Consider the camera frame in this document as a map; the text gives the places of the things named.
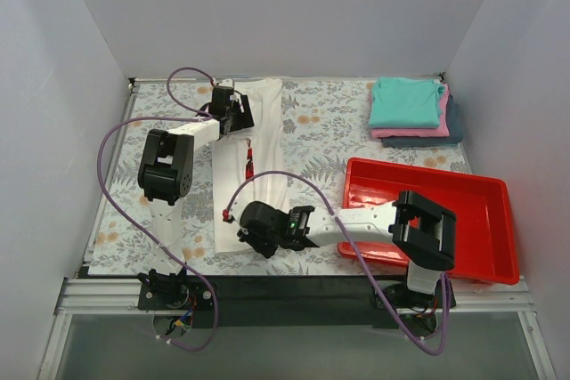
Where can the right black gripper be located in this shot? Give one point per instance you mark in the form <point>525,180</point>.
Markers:
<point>256,242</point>

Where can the aluminium frame rail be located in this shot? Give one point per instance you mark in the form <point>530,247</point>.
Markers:
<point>119,296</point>

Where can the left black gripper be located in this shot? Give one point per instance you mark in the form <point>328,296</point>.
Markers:
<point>243,112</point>

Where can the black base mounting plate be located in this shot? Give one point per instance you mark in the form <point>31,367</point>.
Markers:
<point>264,301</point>

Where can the folded dark blue t-shirt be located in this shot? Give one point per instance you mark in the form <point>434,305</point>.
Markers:
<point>454,126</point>

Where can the floral patterned table mat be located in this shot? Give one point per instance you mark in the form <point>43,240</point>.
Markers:
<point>324,124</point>

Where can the folded teal t-shirt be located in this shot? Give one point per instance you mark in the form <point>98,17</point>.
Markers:
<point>398,102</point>

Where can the folded pink t-shirt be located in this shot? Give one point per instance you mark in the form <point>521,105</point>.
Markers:
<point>440,131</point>

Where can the red plastic tray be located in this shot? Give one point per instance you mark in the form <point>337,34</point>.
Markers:
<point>485,244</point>

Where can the white coca-cola t-shirt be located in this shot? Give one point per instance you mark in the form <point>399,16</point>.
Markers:
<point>251,151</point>

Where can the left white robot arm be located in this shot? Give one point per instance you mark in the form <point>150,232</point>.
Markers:
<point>165,176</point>

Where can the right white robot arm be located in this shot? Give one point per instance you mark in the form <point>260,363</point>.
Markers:
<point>423,230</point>

